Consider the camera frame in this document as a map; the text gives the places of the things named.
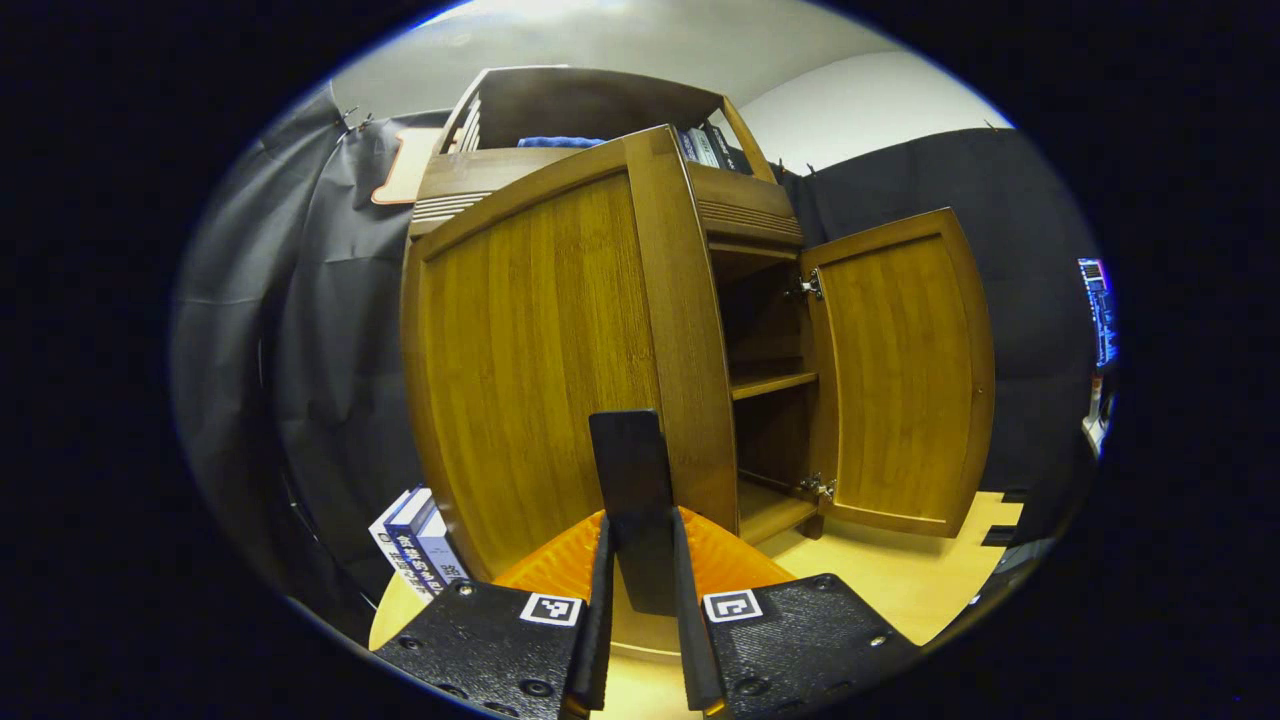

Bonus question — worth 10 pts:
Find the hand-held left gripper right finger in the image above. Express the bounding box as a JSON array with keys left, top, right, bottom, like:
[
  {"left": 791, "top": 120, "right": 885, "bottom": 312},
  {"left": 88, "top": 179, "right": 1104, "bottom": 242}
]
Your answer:
[{"left": 670, "top": 505, "right": 921, "bottom": 719}]

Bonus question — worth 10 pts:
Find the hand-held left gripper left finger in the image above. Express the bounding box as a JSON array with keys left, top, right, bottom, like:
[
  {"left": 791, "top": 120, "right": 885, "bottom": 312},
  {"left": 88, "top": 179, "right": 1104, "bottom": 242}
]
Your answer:
[{"left": 372, "top": 510, "right": 616, "bottom": 720}]

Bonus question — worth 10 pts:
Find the wooden cabinet door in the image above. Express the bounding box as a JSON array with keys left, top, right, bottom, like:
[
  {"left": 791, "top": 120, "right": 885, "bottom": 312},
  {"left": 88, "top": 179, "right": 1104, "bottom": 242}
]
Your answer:
[
  {"left": 800, "top": 207, "right": 996, "bottom": 539},
  {"left": 400, "top": 125, "right": 741, "bottom": 661}
]

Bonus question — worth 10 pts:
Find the wooden double-door shoe cabinet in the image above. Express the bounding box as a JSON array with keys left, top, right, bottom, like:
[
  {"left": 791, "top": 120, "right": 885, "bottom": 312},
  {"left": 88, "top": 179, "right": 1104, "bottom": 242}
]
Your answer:
[{"left": 400, "top": 65, "right": 996, "bottom": 661}]

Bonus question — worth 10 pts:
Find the wooden cabinet drawer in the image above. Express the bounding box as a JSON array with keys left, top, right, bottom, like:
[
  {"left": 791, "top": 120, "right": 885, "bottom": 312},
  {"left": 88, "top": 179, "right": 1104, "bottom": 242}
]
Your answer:
[{"left": 410, "top": 147, "right": 806, "bottom": 249}]

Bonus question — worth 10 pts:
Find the pale blue paperback book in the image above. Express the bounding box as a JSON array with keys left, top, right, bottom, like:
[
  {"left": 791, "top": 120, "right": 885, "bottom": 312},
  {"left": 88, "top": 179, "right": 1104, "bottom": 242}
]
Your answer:
[{"left": 415, "top": 510, "right": 471, "bottom": 588}]

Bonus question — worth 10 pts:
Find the dark blue paperback book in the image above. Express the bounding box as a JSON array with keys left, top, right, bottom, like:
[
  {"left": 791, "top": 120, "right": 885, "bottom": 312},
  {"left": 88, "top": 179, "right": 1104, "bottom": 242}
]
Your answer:
[{"left": 385, "top": 487, "right": 446, "bottom": 596}]

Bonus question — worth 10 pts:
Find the wooden inner shelf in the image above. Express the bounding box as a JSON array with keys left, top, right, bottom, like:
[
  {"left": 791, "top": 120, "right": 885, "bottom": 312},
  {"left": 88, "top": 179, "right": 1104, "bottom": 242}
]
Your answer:
[{"left": 730, "top": 370, "right": 819, "bottom": 402}]

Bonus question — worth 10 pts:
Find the black book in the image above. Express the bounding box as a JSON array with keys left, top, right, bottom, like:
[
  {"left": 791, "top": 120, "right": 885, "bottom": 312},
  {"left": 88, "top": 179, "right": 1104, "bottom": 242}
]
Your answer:
[{"left": 706, "top": 120, "right": 753, "bottom": 176}]

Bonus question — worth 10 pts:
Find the computer monitor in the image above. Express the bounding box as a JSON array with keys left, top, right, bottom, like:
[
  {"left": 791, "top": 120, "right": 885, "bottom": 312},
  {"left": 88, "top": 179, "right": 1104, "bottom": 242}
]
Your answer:
[{"left": 1077, "top": 257, "right": 1119, "bottom": 369}]

